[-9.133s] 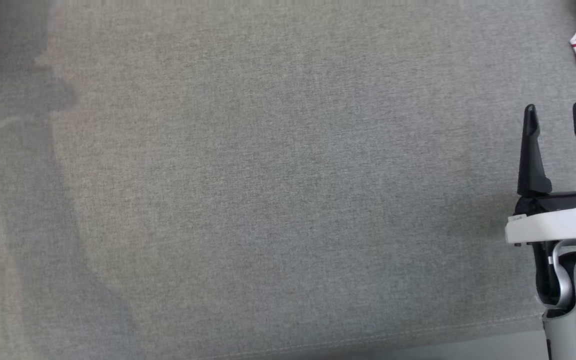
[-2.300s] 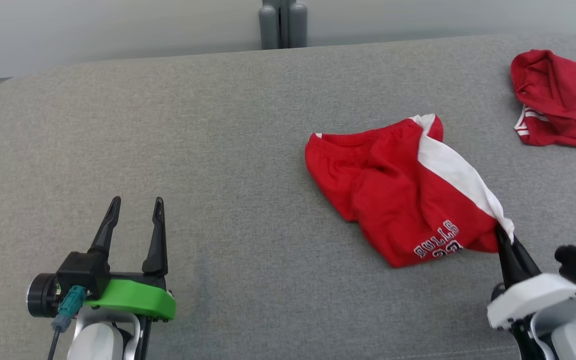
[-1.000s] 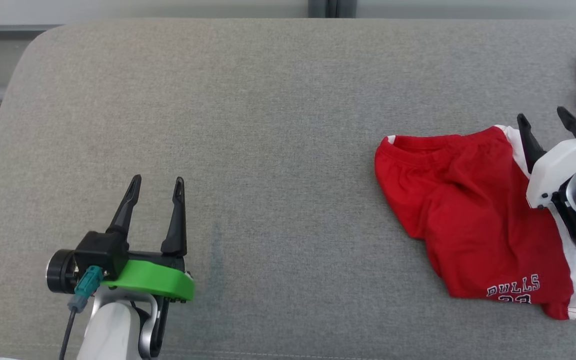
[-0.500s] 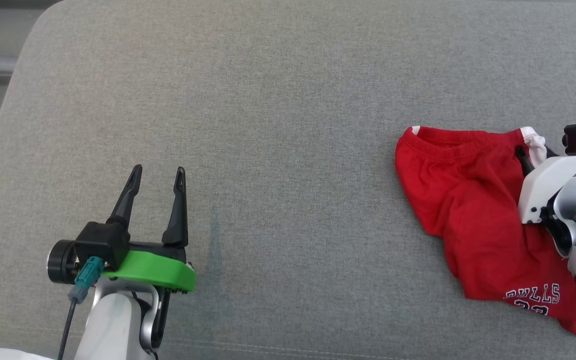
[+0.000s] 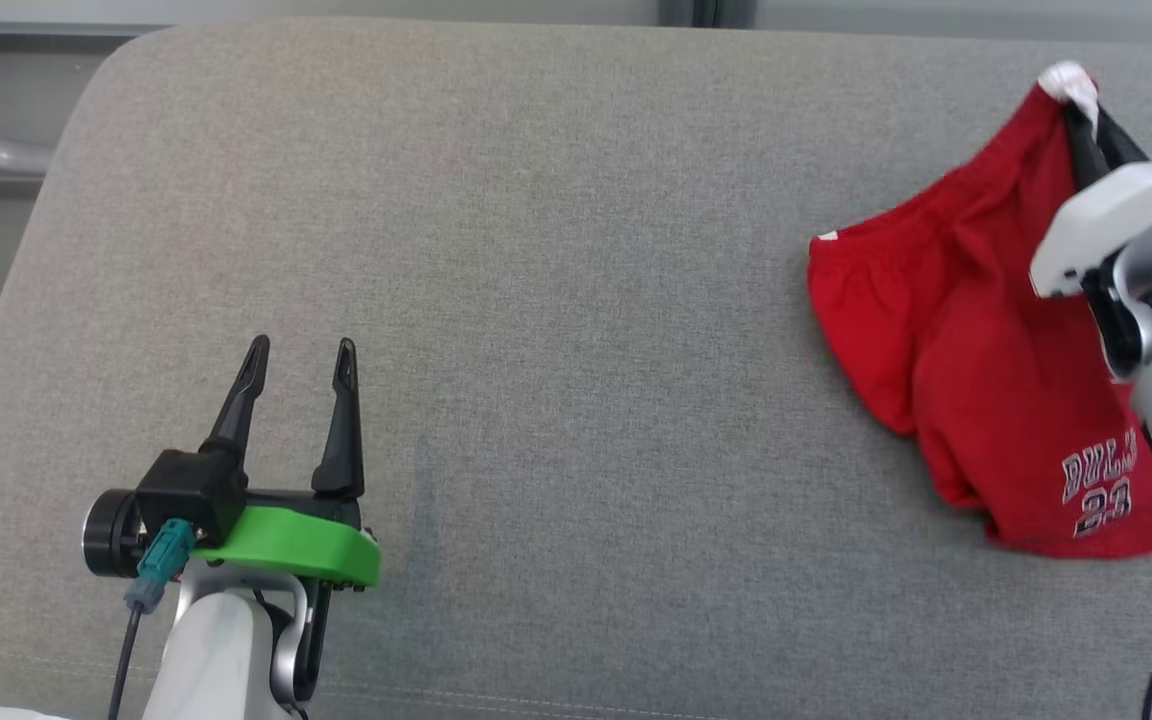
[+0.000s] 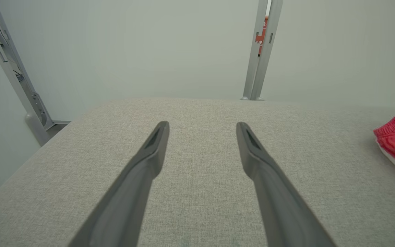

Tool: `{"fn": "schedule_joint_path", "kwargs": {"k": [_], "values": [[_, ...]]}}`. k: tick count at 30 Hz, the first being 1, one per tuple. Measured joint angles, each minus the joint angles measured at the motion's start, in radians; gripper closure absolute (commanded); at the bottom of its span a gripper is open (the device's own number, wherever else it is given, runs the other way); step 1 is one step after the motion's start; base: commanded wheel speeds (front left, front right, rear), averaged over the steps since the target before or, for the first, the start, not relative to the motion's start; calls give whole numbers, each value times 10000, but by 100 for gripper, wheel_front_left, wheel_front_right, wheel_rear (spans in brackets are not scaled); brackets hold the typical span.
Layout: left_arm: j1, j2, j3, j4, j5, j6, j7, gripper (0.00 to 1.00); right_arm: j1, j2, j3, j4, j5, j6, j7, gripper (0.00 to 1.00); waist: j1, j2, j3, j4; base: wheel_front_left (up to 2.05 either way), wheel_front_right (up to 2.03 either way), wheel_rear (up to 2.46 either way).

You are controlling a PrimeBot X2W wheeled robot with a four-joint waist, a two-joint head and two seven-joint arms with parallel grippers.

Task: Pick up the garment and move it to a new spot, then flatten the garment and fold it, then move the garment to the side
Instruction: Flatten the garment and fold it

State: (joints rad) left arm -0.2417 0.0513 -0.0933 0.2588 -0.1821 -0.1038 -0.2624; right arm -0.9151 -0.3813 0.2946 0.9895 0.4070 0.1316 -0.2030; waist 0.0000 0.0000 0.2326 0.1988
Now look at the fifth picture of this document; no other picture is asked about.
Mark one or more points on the grey metal partition post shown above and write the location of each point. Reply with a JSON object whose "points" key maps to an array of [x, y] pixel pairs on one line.
{"points": [[681, 10]]}

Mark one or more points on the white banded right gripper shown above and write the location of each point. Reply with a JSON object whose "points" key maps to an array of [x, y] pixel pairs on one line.
{"points": [[1106, 215]]}

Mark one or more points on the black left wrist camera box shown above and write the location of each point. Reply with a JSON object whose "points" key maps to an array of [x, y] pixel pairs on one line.
{"points": [[186, 495]]}

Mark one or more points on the red shorts Bulls 23 print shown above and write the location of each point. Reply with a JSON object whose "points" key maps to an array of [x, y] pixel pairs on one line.
{"points": [[986, 350]]}

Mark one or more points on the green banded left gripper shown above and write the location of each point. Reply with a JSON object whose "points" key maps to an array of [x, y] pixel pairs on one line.
{"points": [[306, 545]]}

